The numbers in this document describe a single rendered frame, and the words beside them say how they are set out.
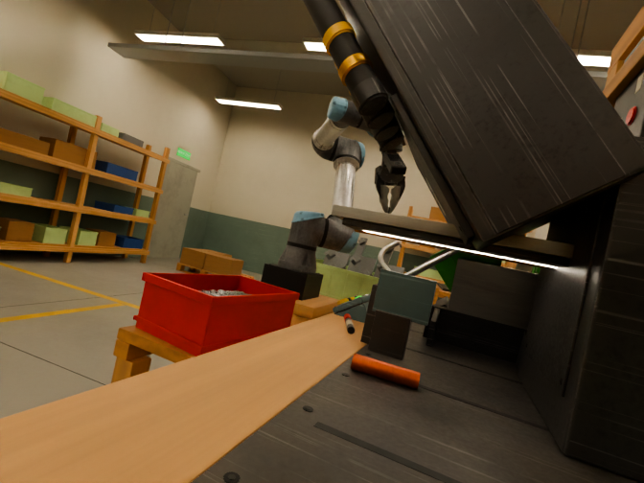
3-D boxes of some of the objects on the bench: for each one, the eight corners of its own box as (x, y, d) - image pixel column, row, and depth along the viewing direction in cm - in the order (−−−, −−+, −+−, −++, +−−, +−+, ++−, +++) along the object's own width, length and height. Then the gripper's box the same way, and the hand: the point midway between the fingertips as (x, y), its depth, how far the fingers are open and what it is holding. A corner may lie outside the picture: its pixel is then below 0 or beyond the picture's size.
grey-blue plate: (362, 348, 61) (379, 268, 61) (365, 346, 62) (382, 268, 63) (419, 366, 57) (436, 281, 57) (420, 363, 59) (437, 281, 59)
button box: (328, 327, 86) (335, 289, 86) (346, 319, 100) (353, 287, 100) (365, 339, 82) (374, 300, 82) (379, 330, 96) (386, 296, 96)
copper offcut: (349, 371, 48) (353, 355, 48) (352, 366, 50) (356, 351, 50) (417, 392, 45) (420, 375, 45) (417, 386, 47) (420, 370, 47)
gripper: (400, 150, 115) (396, 216, 116) (373, 149, 114) (369, 214, 116) (408, 145, 107) (403, 215, 108) (379, 143, 106) (375, 213, 107)
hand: (388, 210), depth 109 cm, fingers closed
